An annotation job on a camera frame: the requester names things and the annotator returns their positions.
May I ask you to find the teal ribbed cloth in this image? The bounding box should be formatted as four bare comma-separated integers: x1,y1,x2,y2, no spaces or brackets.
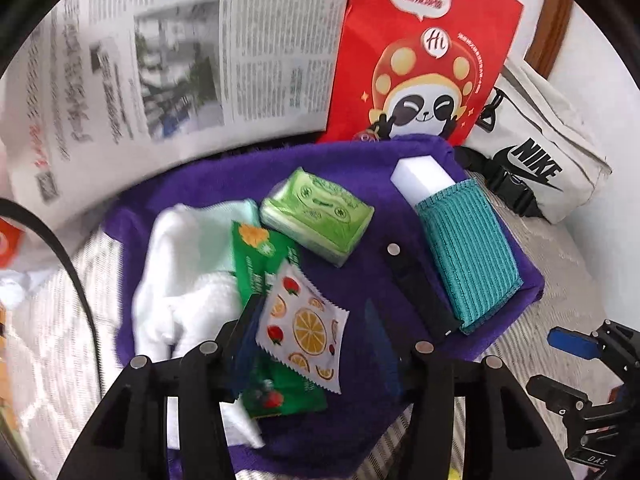
414,178,525,336

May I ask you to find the beige crossbody bag black logo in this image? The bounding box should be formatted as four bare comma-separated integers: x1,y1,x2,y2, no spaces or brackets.
452,57,614,226

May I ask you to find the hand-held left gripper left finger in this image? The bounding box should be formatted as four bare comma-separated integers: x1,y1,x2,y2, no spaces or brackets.
57,297,267,480

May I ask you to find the wooden door frame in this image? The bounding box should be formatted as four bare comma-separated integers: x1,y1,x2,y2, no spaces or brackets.
524,0,575,79

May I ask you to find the white sponge block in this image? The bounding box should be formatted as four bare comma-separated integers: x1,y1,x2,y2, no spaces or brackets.
390,157,459,209

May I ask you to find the white socks bundle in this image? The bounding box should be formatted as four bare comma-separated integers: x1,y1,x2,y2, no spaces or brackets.
132,199,266,362

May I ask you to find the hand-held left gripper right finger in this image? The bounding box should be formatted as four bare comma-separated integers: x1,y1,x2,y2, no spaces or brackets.
364,302,576,480

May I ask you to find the black cable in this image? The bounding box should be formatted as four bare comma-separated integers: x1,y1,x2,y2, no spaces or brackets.
0,199,109,376

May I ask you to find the black bar with metal cap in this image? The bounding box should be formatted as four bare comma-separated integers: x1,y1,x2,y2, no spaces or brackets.
382,242,460,340

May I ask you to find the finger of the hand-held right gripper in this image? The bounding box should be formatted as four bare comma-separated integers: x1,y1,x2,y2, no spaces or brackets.
526,374,591,414
547,326,604,361

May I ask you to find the fruit print wipe sachet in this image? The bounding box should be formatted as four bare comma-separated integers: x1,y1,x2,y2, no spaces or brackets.
255,259,351,395

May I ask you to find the pale green tissue pack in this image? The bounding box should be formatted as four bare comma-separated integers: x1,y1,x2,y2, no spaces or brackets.
259,167,376,269

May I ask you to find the purple towel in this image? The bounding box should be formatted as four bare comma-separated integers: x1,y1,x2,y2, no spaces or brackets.
102,134,545,480

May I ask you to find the white shopping bag orange logo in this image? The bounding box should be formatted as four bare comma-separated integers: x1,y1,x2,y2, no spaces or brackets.
0,217,31,311

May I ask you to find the newspaper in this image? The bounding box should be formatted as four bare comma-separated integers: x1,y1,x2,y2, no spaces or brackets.
0,0,359,224

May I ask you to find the green wet wipe packet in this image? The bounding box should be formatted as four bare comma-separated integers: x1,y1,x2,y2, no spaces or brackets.
230,220,329,420

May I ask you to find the red panda paper bag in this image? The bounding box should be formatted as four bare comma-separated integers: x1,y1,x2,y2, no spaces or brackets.
317,0,525,149

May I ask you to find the striped bed sheet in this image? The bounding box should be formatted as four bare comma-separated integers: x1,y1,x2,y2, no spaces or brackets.
0,215,640,480

